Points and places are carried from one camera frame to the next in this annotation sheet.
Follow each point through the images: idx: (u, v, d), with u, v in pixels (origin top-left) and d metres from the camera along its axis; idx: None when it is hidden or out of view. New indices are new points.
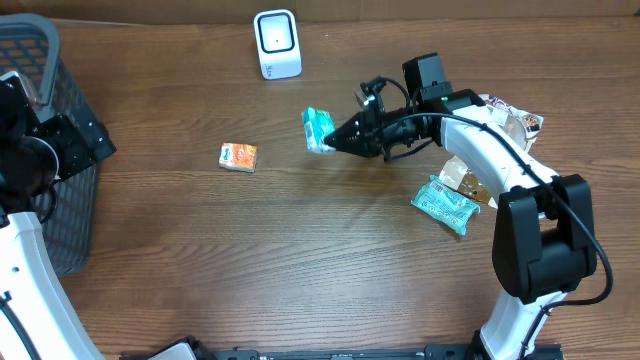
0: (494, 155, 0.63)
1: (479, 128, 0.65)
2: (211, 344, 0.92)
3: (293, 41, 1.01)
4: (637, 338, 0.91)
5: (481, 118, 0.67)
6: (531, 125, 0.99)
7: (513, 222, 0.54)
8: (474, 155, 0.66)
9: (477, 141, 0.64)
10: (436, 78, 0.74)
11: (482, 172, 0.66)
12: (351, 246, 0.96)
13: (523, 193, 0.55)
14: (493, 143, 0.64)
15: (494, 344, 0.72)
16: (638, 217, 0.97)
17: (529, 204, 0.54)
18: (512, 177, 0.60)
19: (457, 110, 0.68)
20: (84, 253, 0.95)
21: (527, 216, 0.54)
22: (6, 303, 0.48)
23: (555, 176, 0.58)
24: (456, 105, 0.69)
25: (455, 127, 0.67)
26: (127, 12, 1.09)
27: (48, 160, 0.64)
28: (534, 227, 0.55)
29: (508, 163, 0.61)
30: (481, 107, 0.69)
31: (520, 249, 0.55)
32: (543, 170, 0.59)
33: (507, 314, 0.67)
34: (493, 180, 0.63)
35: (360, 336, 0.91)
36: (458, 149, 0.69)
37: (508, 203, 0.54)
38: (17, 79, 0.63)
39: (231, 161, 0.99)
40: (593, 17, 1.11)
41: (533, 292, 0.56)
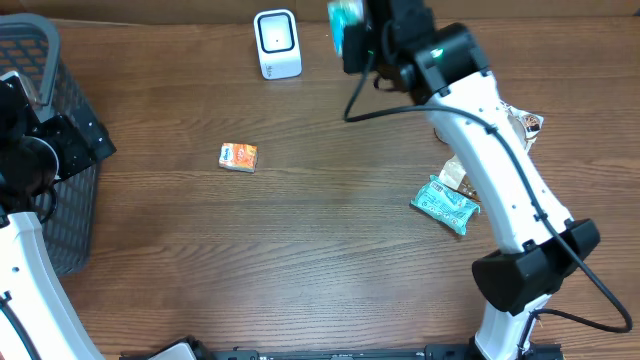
0: (503, 182, 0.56)
1: (486, 130, 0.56)
2: (211, 343, 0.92)
3: (293, 41, 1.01)
4: (636, 338, 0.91)
5: (484, 107, 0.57)
6: (531, 125, 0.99)
7: (523, 286, 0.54)
8: (472, 162, 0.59)
9: (482, 153, 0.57)
10: (413, 7, 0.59)
11: (478, 181, 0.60)
12: (351, 246, 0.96)
13: (536, 252, 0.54)
14: (502, 159, 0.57)
15: (490, 349, 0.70)
16: (637, 217, 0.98)
17: (542, 268, 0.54)
18: (522, 220, 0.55)
19: (455, 84, 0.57)
20: (84, 253, 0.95)
21: (538, 278, 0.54)
22: (7, 303, 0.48)
23: (568, 222, 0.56)
24: (446, 50, 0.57)
25: (455, 120, 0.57)
26: (127, 12, 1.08)
27: (48, 159, 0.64)
28: (540, 283, 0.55)
29: (520, 198, 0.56)
30: (484, 77, 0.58)
31: (521, 298, 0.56)
32: (555, 211, 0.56)
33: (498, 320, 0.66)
34: (494, 206, 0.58)
35: (360, 336, 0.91)
36: (447, 136, 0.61)
37: (522, 274, 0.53)
38: (17, 79, 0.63)
39: (231, 161, 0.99)
40: (594, 17, 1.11)
41: (518, 314, 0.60)
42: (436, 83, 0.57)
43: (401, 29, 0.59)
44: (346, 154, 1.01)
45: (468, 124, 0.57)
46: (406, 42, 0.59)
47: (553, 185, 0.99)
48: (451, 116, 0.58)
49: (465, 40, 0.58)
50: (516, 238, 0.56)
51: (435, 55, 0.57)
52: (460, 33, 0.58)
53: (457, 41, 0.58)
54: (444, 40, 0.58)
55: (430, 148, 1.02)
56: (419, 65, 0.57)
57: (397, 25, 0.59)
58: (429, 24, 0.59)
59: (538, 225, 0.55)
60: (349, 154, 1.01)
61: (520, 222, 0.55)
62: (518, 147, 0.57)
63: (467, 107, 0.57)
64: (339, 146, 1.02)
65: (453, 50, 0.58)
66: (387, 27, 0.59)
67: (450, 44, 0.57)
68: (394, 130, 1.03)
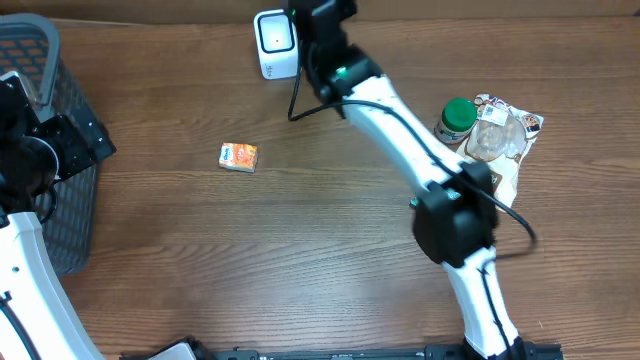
0: (404, 144, 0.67)
1: (384, 111, 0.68)
2: (211, 344, 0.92)
3: (293, 41, 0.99)
4: (637, 338, 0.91)
5: (381, 97, 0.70)
6: (531, 125, 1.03)
7: (433, 217, 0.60)
8: (382, 142, 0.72)
9: (385, 129, 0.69)
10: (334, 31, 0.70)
11: (395, 154, 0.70)
12: (351, 246, 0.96)
13: (439, 190, 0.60)
14: (399, 130, 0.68)
15: (477, 339, 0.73)
16: (637, 217, 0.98)
17: (446, 199, 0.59)
18: (423, 169, 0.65)
19: (357, 88, 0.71)
20: (84, 253, 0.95)
21: (446, 210, 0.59)
22: (6, 303, 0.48)
23: (461, 163, 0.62)
24: (353, 75, 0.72)
25: (358, 110, 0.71)
26: (126, 12, 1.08)
27: (48, 160, 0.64)
28: (451, 214, 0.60)
29: (417, 153, 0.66)
30: (379, 79, 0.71)
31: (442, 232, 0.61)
32: (451, 158, 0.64)
33: (462, 295, 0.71)
34: (405, 167, 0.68)
35: (360, 336, 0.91)
36: (363, 128, 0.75)
37: (428, 207, 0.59)
38: (17, 79, 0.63)
39: (231, 161, 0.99)
40: (593, 17, 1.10)
41: (459, 261, 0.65)
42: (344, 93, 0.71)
43: (322, 53, 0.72)
44: (346, 153, 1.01)
45: (372, 110, 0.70)
46: (326, 64, 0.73)
47: (553, 185, 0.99)
48: (356, 109, 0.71)
49: (366, 63, 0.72)
50: (421, 182, 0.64)
51: (345, 78, 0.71)
52: (362, 57, 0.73)
53: (361, 69, 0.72)
54: (349, 63, 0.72)
55: None
56: (332, 86, 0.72)
57: (319, 49, 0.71)
58: (342, 47, 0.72)
59: (436, 169, 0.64)
60: (349, 154, 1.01)
61: (421, 172, 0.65)
62: (412, 119, 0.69)
63: (365, 96, 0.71)
64: (339, 146, 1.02)
65: (358, 72, 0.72)
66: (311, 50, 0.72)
67: (355, 69, 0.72)
68: None
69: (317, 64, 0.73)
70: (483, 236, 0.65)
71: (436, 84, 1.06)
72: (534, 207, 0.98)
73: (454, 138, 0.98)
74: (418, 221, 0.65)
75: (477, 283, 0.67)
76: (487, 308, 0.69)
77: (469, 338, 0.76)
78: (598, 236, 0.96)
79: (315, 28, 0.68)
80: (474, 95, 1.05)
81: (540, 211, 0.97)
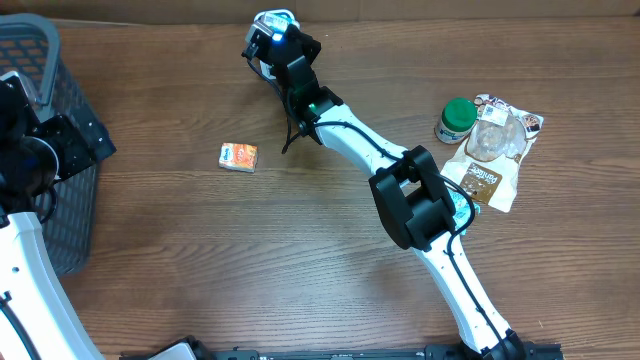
0: (358, 146, 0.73)
1: (342, 125, 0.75)
2: (211, 344, 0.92)
3: None
4: (637, 338, 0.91)
5: (342, 116, 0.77)
6: (531, 125, 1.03)
7: (383, 198, 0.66)
8: (348, 155, 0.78)
9: (344, 137, 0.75)
10: (305, 75, 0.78)
11: (358, 163, 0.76)
12: (351, 246, 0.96)
13: (387, 174, 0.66)
14: (356, 138, 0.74)
15: (468, 336, 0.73)
16: (638, 217, 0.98)
17: (393, 180, 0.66)
18: (377, 162, 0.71)
19: (324, 115, 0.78)
20: (84, 253, 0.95)
21: (394, 190, 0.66)
22: (7, 303, 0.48)
23: (404, 150, 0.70)
24: (323, 111, 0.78)
25: (324, 130, 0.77)
26: (126, 12, 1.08)
27: (48, 160, 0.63)
28: (399, 195, 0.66)
29: (370, 150, 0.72)
30: (340, 106, 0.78)
31: (395, 213, 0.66)
32: (396, 148, 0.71)
33: (443, 291, 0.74)
34: (365, 169, 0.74)
35: (360, 336, 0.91)
36: (335, 147, 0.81)
37: (376, 187, 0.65)
38: (17, 79, 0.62)
39: (231, 161, 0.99)
40: (593, 17, 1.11)
41: (425, 246, 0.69)
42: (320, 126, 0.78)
43: (299, 96, 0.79)
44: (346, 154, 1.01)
45: (334, 127, 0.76)
46: (301, 103, 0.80)
47: (553, 185, 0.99)
48: (323, 130, 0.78)
49: (333, 102, 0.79)
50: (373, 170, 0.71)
51: (316, 113, 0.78)
52: (331, 98, 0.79)
53: (329, 107, 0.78)
54: (320, 102, 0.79)
55: (430, 148, 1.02)
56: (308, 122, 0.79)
57: (295, 93, 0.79)
58: (314, 89, 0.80)
59: (386, 160, 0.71)
60: None
61: (375, 165, 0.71)
62: (369, 128, 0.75)
63: (330, 118, 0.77)
64: None
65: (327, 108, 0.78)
66: (288, 94, 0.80)
67: (326, 107, 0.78)
68: (393, 130, 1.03)
69: (295, 105, 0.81)
70: (441, 219, 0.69)
71: (436, 83, 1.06)
72: (535, 207, 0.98)
73: (455, 138, 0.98)
74: (380, 212, 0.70)
75: (450, 268, 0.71)
76: (466, 296, 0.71)
77: (465, 340, 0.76)
78: (598, 236, 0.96)
79: (290, 78, 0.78)
80: (474, 95, 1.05)
81: (541, 211, 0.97)
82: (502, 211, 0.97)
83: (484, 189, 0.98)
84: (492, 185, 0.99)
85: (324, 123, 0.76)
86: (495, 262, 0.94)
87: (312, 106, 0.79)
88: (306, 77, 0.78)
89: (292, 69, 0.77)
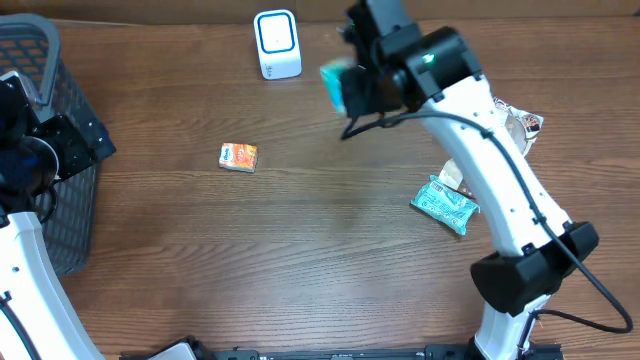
0: (497, 180, 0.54)
1: (482, 134, 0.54)
2: (211, 343, 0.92)
3: (293, 41, 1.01)
4: (637, 338, 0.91)
5: (478, 111, 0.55)
6: (531, 125, 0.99)
7: (520, 283, 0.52)
8: (474, 175, 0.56)
9: (477, 155, 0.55)
10: (398, 18, 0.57)
11: (479, 195, 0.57)
12: (351, 246, 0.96)
13: (536, 255, 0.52)
14: (501, 168, 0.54)
15: (491, 349, 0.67)
16: (638, 217, 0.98)
17: (543, 270, 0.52)
18: (520, 225, 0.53)
19: (446, 90, 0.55)
20: (84, 253, 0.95)
21: (538, 281, 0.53)
22: (6, 302, 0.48)
23: (567, 225, 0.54)
24: (439, 52, 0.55)
25: (450, 125, 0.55)
26: (127, 12, 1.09)
27: (48, 160, 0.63)
28: (538, 281, 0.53)
29: (517, 203, 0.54)
30: (478, 81, 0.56)
31: (518, 300, 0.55)
32: (555, 213, 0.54)
33: (499, 328, 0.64)
34: (489, 207, 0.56)
35: (360, 336, 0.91)
36: (445, 144, 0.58)
37: (523, 278, 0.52)
38: (17, 79, 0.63)
39: (231, 161, 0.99)
40: (593, 17, 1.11)
41: (518, 315, 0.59)
42: (432, 90, 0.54)
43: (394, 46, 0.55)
44: (348, 155, 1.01)
45: (463, 128, 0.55)
46: (399, 52, 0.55)
47: (553, 185, 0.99)
48: (443, 123, 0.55)
49: (455, 43, 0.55)
50: (517, 244, 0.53)
51: (429, 60, 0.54)
52: (450, 35, 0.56)
53: (446, 45, 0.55)
54: (435, 46, 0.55)
55: (430, 148, 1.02)
56: (412, 73, 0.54)
57: (388, 44, 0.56)
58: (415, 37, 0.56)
59: (538, 229, 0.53)
60: (348, 155, 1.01)
61: (518, 228, 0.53)
62: (514, 149, 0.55)
63: (461, 112, 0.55)
64: (339, 146, 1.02)
65: (445, 54, 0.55)
66: (377, 49, 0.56)
67: (443, 45, 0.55)
68: (393, 130, 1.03)
69: (388, 57, 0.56)
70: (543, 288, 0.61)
71: None
72: None
73: None
74: (497, 271, 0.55)
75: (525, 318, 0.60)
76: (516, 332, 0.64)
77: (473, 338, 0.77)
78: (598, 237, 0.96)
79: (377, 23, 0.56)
80: None
81: None
82: None
83: None
84: None
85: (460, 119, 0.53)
86: None
87: (422, 55, 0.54)
88: (398, 18, 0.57)
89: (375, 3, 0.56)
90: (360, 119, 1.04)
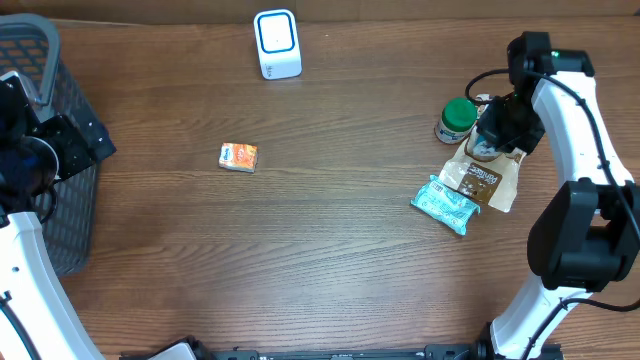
0: (576, 130, 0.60)
1: (577, 100, 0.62)
2: (211, 344, 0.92)
3: (293, 41, 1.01)
4: (637, 337, 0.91)
5: (581, 90, 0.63)
6: None
7: (568, 209, 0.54)
8: (557, 128, 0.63)
9: (565, 110, 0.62)
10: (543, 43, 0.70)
11: (557, 148, 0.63)
12: (351, 246, 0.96)
13: (590, 188, 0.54)
14: (580, 122, 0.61)
15: (503, 335, 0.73)
16: None
17: (592, 203, 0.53)
18: (585, 166, 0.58)
19: (561, 72, 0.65)
20: (84, 253, 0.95)
21: (585, 211, 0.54)
22: (7, 303, 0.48)
23: (629, 181, 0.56)
24: (566, 62, 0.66)
25: (550, 90, 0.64)
26: (127, 12, 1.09)
27: (48, 160, 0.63)
28: (587, 217, 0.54)
29: (588, 150, 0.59)
30: (588, 76, 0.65)
31: (562, 232, 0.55)
32: (620, 172, 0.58)
33: (522, 308, 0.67)
34: (563, 158, 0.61)
35: (360, 336, 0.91)
36: (544, 114, 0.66)
37: (570, 192, 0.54)
38: (17, 79, 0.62)
39: (231, 161, 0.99)
40: (593, 17, 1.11)
41: (554, 282, 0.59)
42: (548, 69, 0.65)
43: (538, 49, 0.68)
44: (349, 155, 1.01)
45: (563, 95, 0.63)
46: (539, 53, 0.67)
47: (553, 185, 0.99)
48: (547, 87, 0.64)
49: (582, 61, 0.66)
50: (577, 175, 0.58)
51: (555, 63, 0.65)
52: (582, 55, 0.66)
53: (575, 61, 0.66)
54: (567, 53, 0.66)
55: (431, 148, 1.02)
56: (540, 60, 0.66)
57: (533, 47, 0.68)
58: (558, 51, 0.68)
59: (600, 174, 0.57)
60: (348, 155, 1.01)
61: (583, 167, 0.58)
62: (602, 123, 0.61)
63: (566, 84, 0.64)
64: (340, 146, 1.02)
65: (570, 63, 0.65)
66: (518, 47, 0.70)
67: (571, 60, 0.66)
68: (394, 130, 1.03)
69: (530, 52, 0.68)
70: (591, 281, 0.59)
71: (436, 84, 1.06)
72: (535, 207, 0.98)
73: (455, 138, 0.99)
74: (553, 208, 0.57)
75: (549, 310, 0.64)
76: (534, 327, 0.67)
77: (493, 323, 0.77)
78: None
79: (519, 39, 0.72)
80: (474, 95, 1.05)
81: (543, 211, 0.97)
82: (502, 210, 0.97)
83: (484, 189, 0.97)
84: (492, 185, 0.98)
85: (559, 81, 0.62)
86: (495, 262, 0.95)
87: (552, 54, 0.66)
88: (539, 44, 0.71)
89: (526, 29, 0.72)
90: (360, 119, 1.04)
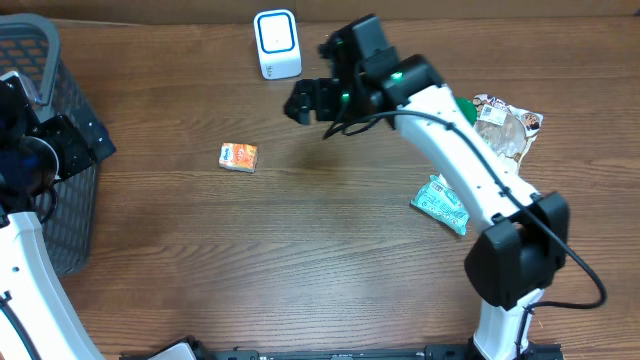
0: (462, 163, 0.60)
1: (444, 126, 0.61)
2: (211, 343, 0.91)
3: (293, 41, 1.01)
4: (637, 337, 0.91)
5: (441, 110, 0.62)
6: (531, 123, 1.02)
7: (497, 256, 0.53)
8: (443, 162, 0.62)
9: (444, 145, 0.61)
10: (379, 45, 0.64)
11: (452, 181, 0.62)
12: (352, 246, 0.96)
13: (506, 223, 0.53)
14: (459, 147, 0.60)
15: (490, 348, 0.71)
16: (637, 217, 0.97)
17: (514, 239, 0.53)
18: (487, 198, 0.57)
19: (413, 97, 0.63)
20: (84, 253, 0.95)
21: (512, 249, 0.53)
22: (7, 303, 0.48)
23: (534, 195, 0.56)
24: (409, 78, 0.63)
25: (416, 124, 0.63)
26: (127, 12, 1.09)
27: (48, 160, 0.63)
28: (516, 251, 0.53)
29: (481, 179, 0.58)
30: (440, 89, 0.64)
31: (500, 273, 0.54)
32: (520, 187, 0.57)
33: (495, 321, 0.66)
34: (462, 191, 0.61)
35: (360, 336, 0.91)
36: (421, 145, 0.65)
37: (493, 244, 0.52)
38: (17, 79, 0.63)
39: (231, 161, 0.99)
40: (593, 17, 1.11)
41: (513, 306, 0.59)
42: (399, 100, 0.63)
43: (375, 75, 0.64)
44: (348, 156, 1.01)
45: (429, 124, 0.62)
46: (379, 77, 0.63)
47: (553, 185, 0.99)
48: (408, 119, 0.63)
49: (425, 68, 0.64)
50: (487, 215, 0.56)
51: (401, 85, 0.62)
52: (420, 62, 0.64)
53: (415, 73, 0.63)
54: (406, 68, 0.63)
55: None
56: (385, 91, 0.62)
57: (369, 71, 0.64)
58: (395, 62, 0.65)
59: (504, 200, 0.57)
60: (348, 155, 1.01)
61: (484, 199, 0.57)
62: (478, 138, 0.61)
63: (426, 110, 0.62)
64: (339, 145, 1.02)
65: (415, 78, 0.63)
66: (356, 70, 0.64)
67: (413, 74, 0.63)
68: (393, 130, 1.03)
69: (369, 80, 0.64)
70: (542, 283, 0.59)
71: None
72: None
73: None
74: (478, 254, 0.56)
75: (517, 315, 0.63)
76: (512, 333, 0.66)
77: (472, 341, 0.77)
78: (598, 236, 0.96)
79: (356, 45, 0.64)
80: (473, 96, 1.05)
81: None
82: None
83: None
84: None
85: (422, 115, 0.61)
86: None
87: (391, 76, 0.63)
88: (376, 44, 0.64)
89: (360, 29, 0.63)
90: None
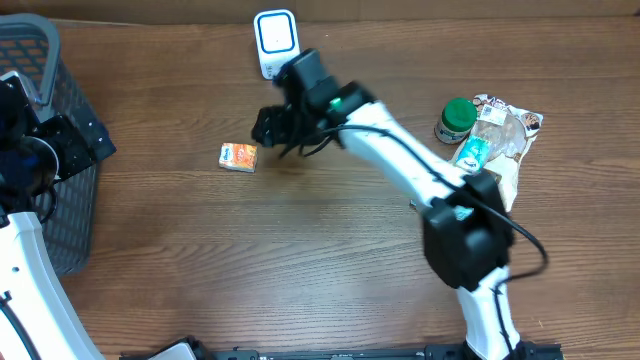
0: (401, 163, 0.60)
1: (380, 134, 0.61)
2: (211, 344, 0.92)
3: (293, 41, 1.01)
4: (637, 337, 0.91)
5: (376, 121, 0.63)
6: (531, 123, 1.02)
7: (440, 235, 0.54)
8: (386, 164, 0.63)
9: (382, 148, 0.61)
10: (319, 77, 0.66)
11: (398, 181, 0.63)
12: (351, 246, 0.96)
13: (442, 204, 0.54)
14: (395, 149, 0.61)
15: (481, 344, 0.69)
16: (637, 217, 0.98)
17: (452, 216, 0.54)
18: (425, 189, 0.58)
19: (353, 115, 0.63)
20: (84, 253, 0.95)
21: (452, 227, 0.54)
22: (7, 303, 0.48)
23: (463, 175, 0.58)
24: (349, 105, 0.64)
25: (356, 135, 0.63)
26: (126, 12, 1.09)
27: (48, 160, 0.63)
28: (458, 227, 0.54)
29: (418, 172, 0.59)
30: (373, 105, 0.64)
31: (449, 254, 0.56)
32: (451, 171, 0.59)
33: (474, 313, 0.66)
34: (407, 189, 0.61)
35: (360, 336, 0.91)
36: (366, 153, 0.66)
37: (432, 222, 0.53)
38: (17, 79, 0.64)
39: (231, 161, 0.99)
40: (593, 17, 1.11)
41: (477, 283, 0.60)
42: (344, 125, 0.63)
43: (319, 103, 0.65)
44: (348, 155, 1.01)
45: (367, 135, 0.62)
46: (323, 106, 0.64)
47: (553, 185, 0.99)
48: (352, 133, 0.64)
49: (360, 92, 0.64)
50: (425, 200, 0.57)
51: (341, 111, 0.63)
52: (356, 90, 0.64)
53: (353, 101, 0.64)
54: (344, 94, 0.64)
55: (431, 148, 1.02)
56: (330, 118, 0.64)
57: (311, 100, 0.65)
58: (337, 89, 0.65)
59: (438, 185, 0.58)
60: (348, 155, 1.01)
61: (423, 189, 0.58)
62: (412, 137, 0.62)
63: (364, 122, 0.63)
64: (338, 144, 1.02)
65: (353, 104, 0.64)
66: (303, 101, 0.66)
67: (351, 100, 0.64)
68: None
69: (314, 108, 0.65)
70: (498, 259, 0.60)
71: (436, 83, 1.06)
72: (535, 207, 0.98)
73: (455, 138, 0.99)
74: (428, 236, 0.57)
75: (489, 301, 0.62)
76: (494, 322, 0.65)
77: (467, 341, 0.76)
78: (598, 236, 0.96)
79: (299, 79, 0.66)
80: (473, 95, 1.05)
81: (541, 211, 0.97)
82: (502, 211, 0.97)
83: None
84: None
85: (359, 126, 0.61)
86: None
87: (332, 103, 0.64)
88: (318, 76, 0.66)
89: (300, 64, 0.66)
90: None
